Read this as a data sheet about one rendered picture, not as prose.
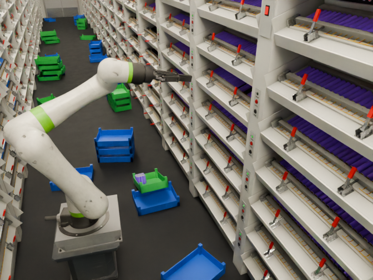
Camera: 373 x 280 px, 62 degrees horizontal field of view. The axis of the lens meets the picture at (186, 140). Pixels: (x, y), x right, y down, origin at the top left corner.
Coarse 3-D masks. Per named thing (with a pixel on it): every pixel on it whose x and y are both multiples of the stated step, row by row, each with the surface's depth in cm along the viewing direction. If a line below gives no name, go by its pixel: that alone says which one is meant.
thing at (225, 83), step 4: (208, 72) 180; (212, 76) 177; (216, 76) 173; (220, 80) 168; (224, 80) 166; (224, 84) 164; (228, 84) 161; (224, 88) 163; (228, 88) 161; (232, 88) 157; (236, 92) 153; (240, 92) 151; (236, 96) 152; (244, 96) 148; (244, 100) 147; (248, 100) 144
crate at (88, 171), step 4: (92, 164) 253; (76, 168) 253; (80, 168) 253; (84, 168) 254; (88, 168) 255; (92, 168) 252; (80, 172) 255; (84, 172) 256; (88, 172) 256; (92, 172) 248; (88, 176) 252; (92, 176) 246; (92, 180) 244; (52, 184) 233; (52, 188) 235; (56, 188) 235
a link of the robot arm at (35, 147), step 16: (16, 128) 118; (32, 128) 116; (16, 144) 111; (32, 144) 110; (48, 144) 114; (32, 160) 112; (48, 160) 115; (64, 160) 123; (48, 176) 120; (64, 176) 123; (80, 176) 130; (64, 192) 128; (80, 192) 130; (96, 192) 137; (80, 208) 135; (96, 208) 136
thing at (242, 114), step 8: (208, 64) 182; (216, 64) 184; (200, 72) 183; (200, 80) 181; (208, 80) 178; (208, 88) 170; (216, 88) 167; (216, 96) 161; (224, 96) 158; (224, 104) 155; (240, 104) 148; (248, 104) 146; (232, 112) 150; (240, 112) 143; (248, 112) 133; (240, 120) 144; (248, 120) 135
